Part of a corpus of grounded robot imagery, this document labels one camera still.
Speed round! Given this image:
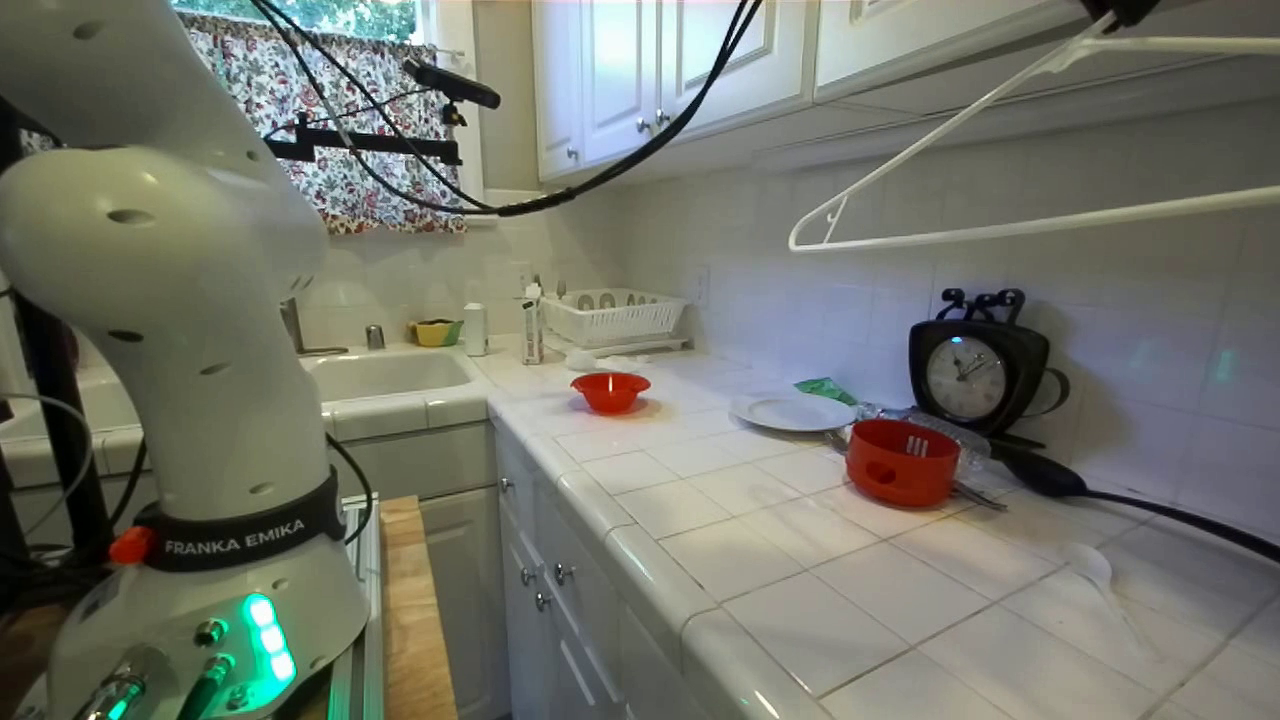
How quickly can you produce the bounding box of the white plastic hanger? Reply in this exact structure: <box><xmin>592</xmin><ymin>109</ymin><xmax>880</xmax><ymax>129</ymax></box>
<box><xmin>787</xmin><ymin>10</ymin><xmax>1280</xmax><ymax>254</ymax></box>

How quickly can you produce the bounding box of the black clock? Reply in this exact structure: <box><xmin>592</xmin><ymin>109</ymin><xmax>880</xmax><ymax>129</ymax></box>
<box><xmin>907</xmin><ymin>287</ymin><xmax>1072</xmax><ymax>448</ymax></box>

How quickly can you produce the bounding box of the green packet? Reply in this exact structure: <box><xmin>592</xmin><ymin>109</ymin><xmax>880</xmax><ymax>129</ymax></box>
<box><xmin>794</xmin><ymin>376</ymin><xmax>860</xmax><ymax>407</ymax></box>

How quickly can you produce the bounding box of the white plate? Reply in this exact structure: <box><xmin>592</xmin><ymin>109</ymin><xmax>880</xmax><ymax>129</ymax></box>
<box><xmin>729</xmin><ymin>391</ymin><xmax>860</xmax><ymax>434</ymax></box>

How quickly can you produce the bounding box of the clear plastic spoon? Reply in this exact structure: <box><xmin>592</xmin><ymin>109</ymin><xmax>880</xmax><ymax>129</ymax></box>
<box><xmin>1058</xmin><ymin>542</ymin><xmax>1153</xmax><ymax>653</ymax></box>

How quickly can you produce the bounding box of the white drain tray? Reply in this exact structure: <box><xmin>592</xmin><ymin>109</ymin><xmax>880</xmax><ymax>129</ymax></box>
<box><xmin>545</xmin><ymin>334</ymin><xmax>694</xmax><ymax>361</ymax></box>

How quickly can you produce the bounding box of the white dish rack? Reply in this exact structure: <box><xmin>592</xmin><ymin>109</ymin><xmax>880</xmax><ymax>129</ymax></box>
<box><xmin>542</xmin><ymin>287</ymin><xmax>692</xmax><ymax>350</ymax></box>

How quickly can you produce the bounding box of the red bowl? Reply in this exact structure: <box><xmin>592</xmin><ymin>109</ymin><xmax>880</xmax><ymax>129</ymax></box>
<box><xmin>570</xmin><ymin>371</ymin><xmax>653</xmax><ymax>417</ymax></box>

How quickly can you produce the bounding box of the white carton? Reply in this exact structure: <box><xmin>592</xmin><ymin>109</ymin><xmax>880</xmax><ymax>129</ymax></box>
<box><xmin>519</xmin><ymin>282</ymin><xmax>547</xmax><ymax>366</ymax></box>

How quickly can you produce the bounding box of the floral curtain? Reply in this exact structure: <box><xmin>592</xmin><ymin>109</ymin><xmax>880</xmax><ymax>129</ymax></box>
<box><xmin>20</xmin><ymin>10</ymin><xmax>469</xmax><ymax>237</ymax></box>

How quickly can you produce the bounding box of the window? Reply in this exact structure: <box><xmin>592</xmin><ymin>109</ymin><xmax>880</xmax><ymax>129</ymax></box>
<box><xmin>170</xmin><ymin>0</ymin><xmax>421</xmax><ymax>45</ymax></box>

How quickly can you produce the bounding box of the white sink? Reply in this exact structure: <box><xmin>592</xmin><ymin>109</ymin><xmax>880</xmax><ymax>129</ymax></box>
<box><xmin>300</xmin><ymin>345</ymin><xmax>491</xmax><ymax>442</ymax></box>

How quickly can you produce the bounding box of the white base cabinet door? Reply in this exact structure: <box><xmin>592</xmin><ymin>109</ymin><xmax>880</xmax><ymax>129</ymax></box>
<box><xmin>498</xmin><ymin>500</ymin><xmax>626</xmax><ymax>720</ymax></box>
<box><xmin>419</xmin><ymin>488</ymin><xmax>513</xmax><ymax>720</ymax></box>

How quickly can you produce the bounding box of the white wall cabinet door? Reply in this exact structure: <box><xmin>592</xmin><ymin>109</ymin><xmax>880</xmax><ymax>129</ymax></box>
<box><xmin>658</xmin><ymin>0</ymin><xmax>813</xmax><ymax>129</ymax></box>
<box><xmin>582</xmin><ymin>0</ymin><xmax>661</xmax><ymax>167</ymax></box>
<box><xmin>531</xmin><ymin>0</ymin><xmax>585</xmax><ymax>182</ymax></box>

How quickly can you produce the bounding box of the white wall cabinet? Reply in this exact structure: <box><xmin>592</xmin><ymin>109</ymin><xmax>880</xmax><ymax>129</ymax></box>
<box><xmin>530</xmin><ymin>0</ymin><xmax>1280</xmax><ymax>185</ymax></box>

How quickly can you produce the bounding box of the black cable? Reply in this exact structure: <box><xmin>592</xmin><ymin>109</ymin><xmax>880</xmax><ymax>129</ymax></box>
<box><xmin>989</xmin><ymin>438</ymin><xmax>1280</xmax><ymax>565</ymax></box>

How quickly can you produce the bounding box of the camera on mount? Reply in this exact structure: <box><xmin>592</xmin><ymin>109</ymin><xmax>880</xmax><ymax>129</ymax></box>
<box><xmin>264</xmin><ymin>58</ymin><xmax>502</xmax><ymax>167</ymax></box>

